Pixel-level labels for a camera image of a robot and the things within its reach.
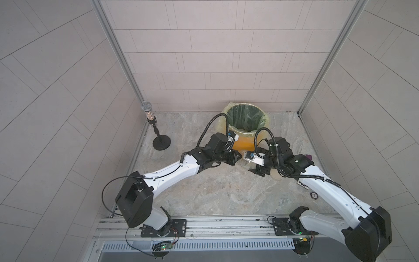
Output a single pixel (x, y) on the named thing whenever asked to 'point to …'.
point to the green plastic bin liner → (244, 118)
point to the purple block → (309, 156)
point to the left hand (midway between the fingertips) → (243, 156)
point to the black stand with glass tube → (160, 142)
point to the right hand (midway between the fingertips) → (251, 158)
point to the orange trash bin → (244, 142)
